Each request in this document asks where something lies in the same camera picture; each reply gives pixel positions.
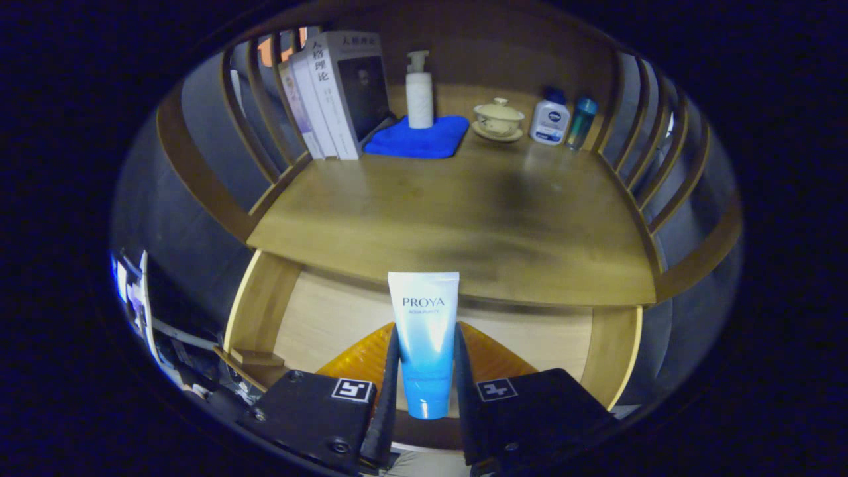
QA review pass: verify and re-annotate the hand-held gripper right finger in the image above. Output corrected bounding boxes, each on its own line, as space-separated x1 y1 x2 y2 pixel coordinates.
453 321 620 472

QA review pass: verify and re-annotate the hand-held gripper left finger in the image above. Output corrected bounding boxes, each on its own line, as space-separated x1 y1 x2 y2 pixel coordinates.
237 321 402 476

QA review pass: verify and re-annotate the blue white cream tube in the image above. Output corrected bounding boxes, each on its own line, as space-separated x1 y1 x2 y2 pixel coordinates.
388 271 460 421

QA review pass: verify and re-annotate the wooden drawer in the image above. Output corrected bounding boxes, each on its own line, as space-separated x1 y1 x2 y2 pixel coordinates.
213 250 643 451

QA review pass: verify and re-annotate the wooden countertop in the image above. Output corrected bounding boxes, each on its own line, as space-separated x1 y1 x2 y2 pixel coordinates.
246 83 657 307

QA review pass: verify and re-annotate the white shelf with items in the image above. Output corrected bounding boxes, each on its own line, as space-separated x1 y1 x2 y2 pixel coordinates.
113 248 160 362

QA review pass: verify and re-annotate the blue cloth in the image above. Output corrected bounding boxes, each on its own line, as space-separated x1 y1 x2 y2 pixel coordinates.
363 115 470 160

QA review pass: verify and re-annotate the beige lidded teacup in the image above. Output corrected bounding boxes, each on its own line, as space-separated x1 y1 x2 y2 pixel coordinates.
471 97 525 143

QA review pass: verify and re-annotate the white blue lotion bottle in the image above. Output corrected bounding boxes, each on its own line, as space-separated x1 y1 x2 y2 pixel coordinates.
528 88 572 146

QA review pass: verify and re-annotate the purple book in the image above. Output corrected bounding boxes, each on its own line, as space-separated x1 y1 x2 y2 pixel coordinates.
278 60 325 161

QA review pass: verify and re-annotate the white pump bottle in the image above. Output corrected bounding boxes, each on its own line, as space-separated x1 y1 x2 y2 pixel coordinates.
405 50 435 130

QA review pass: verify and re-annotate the teal bottle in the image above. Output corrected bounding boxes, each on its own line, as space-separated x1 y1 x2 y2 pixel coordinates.
565 97 599 151

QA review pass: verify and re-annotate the white book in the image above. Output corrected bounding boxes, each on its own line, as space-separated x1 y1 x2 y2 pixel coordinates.
290 50 342 160

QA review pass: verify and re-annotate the grey black book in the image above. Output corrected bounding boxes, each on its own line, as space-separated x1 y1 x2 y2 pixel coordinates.
305 31 398 161

